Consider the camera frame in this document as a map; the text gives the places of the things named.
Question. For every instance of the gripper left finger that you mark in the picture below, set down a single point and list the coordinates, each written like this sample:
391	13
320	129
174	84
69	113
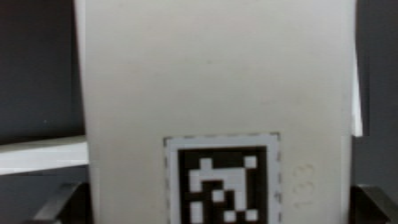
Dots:
67	207

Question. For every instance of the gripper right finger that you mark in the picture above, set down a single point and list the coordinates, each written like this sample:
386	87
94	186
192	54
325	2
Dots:
373	209

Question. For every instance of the small white tagged box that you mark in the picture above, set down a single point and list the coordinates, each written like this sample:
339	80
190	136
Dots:
217	79

